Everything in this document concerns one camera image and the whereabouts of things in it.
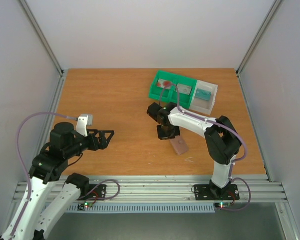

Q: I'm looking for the controller board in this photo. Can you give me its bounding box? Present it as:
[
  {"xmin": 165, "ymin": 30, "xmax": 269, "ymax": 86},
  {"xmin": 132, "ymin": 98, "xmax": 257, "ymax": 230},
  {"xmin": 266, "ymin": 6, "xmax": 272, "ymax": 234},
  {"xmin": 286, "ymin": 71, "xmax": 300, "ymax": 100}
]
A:
[
  {"xmin": 77, "ymin": 202, "xmax": 94, "ymax": 211},
  {"xmin": 214, "ymin": 201, "xmax": 233, "ymax": 209}
]

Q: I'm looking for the red circle card in bin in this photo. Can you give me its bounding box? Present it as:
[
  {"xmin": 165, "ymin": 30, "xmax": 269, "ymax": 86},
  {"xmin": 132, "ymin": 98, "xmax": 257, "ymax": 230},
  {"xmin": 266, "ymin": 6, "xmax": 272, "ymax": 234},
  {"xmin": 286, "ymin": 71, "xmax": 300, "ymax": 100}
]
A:
[{"xmin": 156, "ymin": 78, "xmax": 172, "ymax": 90}]

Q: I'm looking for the right controller board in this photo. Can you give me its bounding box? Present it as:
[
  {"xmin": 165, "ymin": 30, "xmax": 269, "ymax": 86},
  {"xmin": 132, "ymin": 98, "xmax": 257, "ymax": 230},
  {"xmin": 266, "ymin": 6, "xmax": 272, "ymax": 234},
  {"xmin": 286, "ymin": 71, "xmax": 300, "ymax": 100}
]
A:
[{"xmin": 214, "ymin": 201, "xmax": 233, "ymax": 209}]

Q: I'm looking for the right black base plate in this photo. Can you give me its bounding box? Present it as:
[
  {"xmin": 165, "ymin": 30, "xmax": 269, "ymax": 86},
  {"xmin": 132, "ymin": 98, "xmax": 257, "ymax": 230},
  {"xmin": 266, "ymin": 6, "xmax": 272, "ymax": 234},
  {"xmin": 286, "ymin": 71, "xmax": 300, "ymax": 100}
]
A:
[{"xmin": 191, "ymin": 183, "xmax": 240, "ymax": 201}]

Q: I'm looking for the left controller board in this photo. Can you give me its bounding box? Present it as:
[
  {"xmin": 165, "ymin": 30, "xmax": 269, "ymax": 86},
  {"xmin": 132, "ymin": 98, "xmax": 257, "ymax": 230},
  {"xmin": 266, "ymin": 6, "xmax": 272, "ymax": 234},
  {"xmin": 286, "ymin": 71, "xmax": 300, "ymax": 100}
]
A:
[{"xmin": 77, "ymin": 202, "xmax": 94, "ymax": 211}]

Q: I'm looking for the aluminium front rail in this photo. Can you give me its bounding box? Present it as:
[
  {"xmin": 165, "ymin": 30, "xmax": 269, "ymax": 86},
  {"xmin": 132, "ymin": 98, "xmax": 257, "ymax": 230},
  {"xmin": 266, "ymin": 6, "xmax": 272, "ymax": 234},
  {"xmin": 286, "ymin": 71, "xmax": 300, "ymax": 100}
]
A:
[{"xmin": 12, "ymin": 174, "xmax": 288, "ymax": 204}]

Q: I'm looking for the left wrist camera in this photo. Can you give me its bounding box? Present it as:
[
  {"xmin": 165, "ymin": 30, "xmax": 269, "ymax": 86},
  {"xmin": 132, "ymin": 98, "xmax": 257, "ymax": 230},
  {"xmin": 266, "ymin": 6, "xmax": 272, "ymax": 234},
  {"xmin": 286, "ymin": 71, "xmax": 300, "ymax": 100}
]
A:
[{"xmin": 76, "ymin": 113, "xmax": 93, "ymax": 137}]

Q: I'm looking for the right aluminium frame post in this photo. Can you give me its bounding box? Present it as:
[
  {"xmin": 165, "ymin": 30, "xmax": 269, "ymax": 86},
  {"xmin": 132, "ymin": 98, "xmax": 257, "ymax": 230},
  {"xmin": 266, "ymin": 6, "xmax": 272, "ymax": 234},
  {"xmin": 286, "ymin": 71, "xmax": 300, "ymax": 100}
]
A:
[{"xmin": 235, "ymin": 0, "xmax": 283, "ymax": 76}]

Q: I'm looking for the grey card in bin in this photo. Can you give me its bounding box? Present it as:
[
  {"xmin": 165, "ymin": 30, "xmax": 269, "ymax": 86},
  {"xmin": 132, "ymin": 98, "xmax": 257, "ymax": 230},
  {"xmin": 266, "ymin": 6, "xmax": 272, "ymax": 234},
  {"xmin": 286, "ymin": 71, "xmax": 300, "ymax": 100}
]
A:
[{"xmin": 177, "ymin": 84, "xmax": 192, "ymax": 95}]

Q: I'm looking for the left aluminium frame post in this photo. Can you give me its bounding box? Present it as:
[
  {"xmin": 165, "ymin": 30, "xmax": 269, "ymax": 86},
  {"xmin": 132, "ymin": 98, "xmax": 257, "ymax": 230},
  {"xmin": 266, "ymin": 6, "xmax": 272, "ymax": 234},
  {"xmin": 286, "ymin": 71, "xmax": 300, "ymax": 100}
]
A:
[{"xmin": 18, "ymin": 0, "xmax": 65, "ymax": 76}]

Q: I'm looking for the green two-compartment bin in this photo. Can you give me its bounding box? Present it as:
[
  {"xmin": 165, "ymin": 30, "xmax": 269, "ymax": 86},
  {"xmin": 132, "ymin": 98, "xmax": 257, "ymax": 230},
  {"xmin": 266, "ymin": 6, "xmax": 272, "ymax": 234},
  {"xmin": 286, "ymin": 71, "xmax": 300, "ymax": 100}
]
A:
[{"xmin": 148, "ymin": 70, "xmax": 197, "ymax": 109}]

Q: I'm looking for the aluminium frame post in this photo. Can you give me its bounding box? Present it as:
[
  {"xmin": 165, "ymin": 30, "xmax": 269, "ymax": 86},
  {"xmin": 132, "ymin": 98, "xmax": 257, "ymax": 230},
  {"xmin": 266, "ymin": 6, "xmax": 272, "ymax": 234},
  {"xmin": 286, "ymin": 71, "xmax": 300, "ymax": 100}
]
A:
[
  {"xmin": 18, "ymin": 0, "xmax": 65, "ymax": 76},
  {"xmin": 235, "ymin": 0, "xmax": 283, "ymax": 76}
]

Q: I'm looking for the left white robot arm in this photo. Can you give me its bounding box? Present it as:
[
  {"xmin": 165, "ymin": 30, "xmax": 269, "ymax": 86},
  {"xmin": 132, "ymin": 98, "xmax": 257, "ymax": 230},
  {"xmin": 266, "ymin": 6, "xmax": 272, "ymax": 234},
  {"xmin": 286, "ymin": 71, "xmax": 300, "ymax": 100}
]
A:
[{"xmin": 0, "ymin": 117, "xmax": 114, "ymax": 240}]

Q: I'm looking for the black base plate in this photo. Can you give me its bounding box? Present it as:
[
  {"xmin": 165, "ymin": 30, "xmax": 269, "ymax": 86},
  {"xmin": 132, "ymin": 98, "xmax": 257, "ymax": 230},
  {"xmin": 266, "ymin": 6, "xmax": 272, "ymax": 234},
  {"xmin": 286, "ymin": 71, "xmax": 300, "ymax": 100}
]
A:
[
  {"xmin": 78, "ymin": 184, "xmax": 106, "ymax": 201},
  {"xmin": 191, "ymin": 183, "xmax": 240, "ymax": 201}
]

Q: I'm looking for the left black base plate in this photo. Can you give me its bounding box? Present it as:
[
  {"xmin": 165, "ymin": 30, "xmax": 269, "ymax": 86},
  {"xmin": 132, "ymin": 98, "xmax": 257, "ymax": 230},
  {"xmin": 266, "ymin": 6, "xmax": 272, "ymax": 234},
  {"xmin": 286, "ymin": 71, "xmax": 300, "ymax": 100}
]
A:
[{"xmin": 78, "ymin": 184, "xmax": 106, "ymax": 201}]

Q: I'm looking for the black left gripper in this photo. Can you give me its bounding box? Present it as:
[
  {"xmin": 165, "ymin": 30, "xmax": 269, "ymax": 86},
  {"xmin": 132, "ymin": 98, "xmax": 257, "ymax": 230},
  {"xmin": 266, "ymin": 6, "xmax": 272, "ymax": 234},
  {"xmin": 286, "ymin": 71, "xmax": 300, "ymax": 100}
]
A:
[{"xmin": 66, "ymin": 128, "xmax": 115, "ymax": 158}]

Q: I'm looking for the teal card in bin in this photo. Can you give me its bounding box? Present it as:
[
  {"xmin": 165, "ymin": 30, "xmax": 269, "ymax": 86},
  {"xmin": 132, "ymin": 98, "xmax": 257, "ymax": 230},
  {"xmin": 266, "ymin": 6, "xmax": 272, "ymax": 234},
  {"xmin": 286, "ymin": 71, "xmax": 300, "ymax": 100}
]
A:
[{"xmin": 195, "ymin": 88, "xmax": 212, "ymax": 101}]

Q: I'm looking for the white plastic bin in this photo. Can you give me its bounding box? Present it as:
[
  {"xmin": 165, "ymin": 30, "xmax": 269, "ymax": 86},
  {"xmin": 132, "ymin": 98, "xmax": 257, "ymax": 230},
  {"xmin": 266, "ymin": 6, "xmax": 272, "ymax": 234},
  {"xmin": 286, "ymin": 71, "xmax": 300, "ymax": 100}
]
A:
[{"xmin": 189, "ymin": 80, "xmax": 218, "ymax": 115}]

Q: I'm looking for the grey slotted cable duct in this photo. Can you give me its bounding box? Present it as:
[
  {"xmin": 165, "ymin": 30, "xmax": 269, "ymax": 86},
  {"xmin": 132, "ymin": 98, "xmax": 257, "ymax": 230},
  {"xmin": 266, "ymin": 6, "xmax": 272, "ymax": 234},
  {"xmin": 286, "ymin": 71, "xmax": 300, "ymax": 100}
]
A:
[{"xmin": 65, "ymin": 202, "xmax": 215, "ymax": 214}]

